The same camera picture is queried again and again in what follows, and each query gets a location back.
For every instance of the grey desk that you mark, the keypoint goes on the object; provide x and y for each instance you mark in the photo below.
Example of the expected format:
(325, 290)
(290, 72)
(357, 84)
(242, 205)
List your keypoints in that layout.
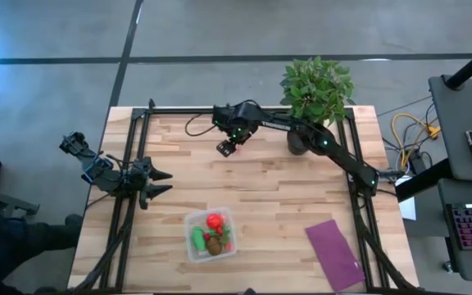
(457, 123)

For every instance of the purple cloth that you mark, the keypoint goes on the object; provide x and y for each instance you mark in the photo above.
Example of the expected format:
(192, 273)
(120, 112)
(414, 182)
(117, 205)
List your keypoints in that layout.
(334, 254)

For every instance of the white paper sheet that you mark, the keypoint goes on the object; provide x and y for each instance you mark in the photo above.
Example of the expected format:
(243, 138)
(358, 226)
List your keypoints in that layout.
(408, 205)

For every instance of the red toy strawberry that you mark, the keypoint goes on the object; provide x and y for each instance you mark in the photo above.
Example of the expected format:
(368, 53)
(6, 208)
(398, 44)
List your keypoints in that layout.
(207, 236)
(219, 230)

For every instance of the pink toy fruit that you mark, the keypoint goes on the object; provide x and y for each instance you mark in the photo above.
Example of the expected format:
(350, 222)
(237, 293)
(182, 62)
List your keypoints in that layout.
(228, 246)

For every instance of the black pole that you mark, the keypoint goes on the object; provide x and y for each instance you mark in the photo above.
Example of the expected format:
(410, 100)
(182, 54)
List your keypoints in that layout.
(469, 67)

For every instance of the grey metal stand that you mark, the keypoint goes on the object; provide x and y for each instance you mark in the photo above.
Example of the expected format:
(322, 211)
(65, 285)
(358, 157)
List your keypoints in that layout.
(10, 202)

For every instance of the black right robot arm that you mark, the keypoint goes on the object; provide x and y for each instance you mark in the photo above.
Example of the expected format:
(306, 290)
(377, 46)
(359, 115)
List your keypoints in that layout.
(342, 157)

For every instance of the black aluminium rig frame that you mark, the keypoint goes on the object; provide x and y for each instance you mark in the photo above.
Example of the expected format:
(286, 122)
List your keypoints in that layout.
(178, 110)

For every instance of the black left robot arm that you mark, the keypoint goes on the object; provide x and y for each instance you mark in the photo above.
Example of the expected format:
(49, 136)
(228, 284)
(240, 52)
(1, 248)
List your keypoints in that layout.
(105, 178)

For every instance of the person's leg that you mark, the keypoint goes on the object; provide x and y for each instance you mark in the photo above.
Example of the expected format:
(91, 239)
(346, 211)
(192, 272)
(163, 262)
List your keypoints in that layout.
(14, 246)

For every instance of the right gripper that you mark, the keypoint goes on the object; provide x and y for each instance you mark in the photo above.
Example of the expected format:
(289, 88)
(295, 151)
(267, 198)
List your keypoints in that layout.
(236, 123)

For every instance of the clear plastic tupperware container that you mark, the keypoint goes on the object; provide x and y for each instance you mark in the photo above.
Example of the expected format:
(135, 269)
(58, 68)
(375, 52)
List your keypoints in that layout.
(189, 219)

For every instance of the brown toy kiwi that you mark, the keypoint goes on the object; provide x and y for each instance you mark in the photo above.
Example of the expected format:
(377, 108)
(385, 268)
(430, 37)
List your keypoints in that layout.
(214, 247)

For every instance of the black plant pot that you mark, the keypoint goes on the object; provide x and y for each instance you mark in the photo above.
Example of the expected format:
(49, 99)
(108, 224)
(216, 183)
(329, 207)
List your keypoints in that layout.
(296, 146)

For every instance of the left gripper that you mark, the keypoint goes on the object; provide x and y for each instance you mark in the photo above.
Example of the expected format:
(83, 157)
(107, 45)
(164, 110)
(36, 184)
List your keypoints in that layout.
(139, 178)

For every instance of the green leafy plant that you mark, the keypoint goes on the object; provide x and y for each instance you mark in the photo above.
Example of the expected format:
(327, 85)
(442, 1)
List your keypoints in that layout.
(316, 90)

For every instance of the green toy pepper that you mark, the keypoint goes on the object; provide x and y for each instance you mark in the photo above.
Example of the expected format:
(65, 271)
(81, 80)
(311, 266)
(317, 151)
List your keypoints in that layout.
(225, 237)

